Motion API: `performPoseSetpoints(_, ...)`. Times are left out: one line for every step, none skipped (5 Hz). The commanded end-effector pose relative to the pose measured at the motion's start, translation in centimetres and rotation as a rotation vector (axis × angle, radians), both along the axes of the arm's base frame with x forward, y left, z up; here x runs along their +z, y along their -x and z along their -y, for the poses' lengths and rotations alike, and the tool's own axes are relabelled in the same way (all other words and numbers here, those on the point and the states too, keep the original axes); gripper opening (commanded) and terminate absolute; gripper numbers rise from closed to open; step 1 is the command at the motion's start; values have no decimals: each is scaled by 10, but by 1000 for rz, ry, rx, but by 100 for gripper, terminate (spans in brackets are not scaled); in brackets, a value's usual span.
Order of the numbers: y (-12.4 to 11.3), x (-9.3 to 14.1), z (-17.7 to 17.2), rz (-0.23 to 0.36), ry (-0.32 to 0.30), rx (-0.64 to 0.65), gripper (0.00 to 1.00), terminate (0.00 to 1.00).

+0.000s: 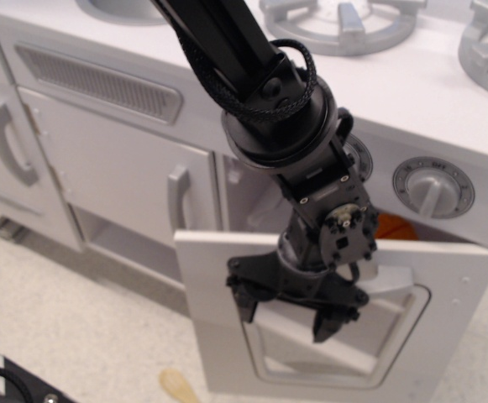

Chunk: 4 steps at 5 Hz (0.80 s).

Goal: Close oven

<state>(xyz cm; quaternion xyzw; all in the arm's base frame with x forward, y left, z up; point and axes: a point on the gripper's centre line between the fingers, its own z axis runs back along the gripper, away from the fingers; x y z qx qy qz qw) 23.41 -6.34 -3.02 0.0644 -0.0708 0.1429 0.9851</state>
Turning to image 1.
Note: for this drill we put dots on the wooden slotted spatula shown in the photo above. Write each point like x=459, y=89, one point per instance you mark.
x=175, y=385

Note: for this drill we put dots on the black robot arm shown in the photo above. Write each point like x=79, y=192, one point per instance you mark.
x=282, y=120

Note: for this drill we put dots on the silver sink basin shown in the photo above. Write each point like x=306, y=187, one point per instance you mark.
x=125, y=12

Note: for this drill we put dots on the white toy kitchen unit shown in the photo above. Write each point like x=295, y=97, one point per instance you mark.
x=100, y=323

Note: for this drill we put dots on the grey stove knob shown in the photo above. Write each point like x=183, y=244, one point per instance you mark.
x=433, y=188
x=360, y=155

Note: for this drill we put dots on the orange toy pumpkin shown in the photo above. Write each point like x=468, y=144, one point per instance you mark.
x=395, y=227

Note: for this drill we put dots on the grey stove burner grate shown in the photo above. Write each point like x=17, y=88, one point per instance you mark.
x=343, y=28

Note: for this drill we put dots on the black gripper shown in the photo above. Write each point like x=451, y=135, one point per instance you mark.
x=255, y=279

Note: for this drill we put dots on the right grey stove knob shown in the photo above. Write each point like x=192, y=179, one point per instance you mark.
x=433, y=188

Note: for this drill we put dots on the grey vent grille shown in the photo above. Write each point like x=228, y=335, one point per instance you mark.
x=107, y=85

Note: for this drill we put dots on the middle grey stove knob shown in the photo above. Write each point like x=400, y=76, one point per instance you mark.
x=360, y=155

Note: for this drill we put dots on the white cabinet door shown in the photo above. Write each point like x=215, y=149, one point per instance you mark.
x=128, y=176
x=28, y=193

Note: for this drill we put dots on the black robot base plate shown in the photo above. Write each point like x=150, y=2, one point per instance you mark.
x=22, y=386

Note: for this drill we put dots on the aluminium frame rail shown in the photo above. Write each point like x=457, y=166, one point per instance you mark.
x=12, y=231

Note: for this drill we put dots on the white left cabinet door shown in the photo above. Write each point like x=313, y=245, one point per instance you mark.
x=28, y=193

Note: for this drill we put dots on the white middle cabinet door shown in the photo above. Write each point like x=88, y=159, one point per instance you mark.
x=128, y=176

